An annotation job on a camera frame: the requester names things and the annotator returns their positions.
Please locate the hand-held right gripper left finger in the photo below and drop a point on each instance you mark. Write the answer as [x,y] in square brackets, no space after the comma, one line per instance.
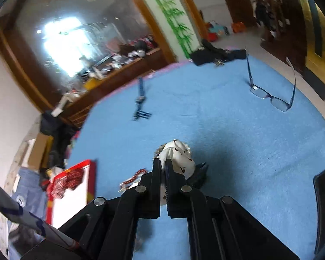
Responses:
[156,195]

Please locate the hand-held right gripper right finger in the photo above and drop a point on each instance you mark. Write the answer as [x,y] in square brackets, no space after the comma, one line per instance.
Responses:
[176,195]

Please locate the white cherry print scrunchie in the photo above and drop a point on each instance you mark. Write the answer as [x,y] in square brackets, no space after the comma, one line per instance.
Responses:
[178,157]

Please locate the wooden sideboard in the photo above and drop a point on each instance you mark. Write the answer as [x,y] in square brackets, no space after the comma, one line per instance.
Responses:
[119,73]

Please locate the dark red dotted scrunchie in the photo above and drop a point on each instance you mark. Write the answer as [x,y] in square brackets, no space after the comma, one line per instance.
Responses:
[69,181]

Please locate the black cloth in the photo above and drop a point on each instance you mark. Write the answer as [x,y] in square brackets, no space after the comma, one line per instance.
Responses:
[205,54]

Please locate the large etched mirror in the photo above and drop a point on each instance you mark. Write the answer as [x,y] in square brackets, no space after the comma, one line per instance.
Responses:
[70,27]

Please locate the red jewelry box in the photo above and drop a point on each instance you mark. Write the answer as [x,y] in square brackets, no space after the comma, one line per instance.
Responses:
[70,208]

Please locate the wooden staircase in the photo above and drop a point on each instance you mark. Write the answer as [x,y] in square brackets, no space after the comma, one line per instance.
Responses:
[284,19]

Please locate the orange object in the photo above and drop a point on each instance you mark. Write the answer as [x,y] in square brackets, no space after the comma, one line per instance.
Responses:
[238,27]

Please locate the blue plaid cloth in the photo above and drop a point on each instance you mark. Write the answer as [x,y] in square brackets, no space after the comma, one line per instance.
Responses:
[24,195]

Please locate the gold framed panel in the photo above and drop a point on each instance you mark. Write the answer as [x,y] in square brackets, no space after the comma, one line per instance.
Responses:
[317,32]

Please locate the black bag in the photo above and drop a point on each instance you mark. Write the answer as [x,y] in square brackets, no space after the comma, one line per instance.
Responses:
[57,130]

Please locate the clothes hung on post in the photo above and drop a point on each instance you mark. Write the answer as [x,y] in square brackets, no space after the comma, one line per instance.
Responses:
[262,10]

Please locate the red white checked scrunchie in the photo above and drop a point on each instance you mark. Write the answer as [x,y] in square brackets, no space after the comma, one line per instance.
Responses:
[130,180]

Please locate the cardboard box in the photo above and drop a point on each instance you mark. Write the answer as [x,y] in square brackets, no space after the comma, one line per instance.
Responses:
[39,149]

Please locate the green bamboo painted panel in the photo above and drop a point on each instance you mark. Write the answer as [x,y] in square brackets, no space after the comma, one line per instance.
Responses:
[173,13]

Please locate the brown wooden door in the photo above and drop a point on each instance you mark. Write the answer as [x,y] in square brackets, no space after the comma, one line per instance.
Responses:
[235,0]

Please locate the blue frame eyeglasses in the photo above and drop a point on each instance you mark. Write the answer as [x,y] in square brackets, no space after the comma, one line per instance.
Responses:
[270,97]

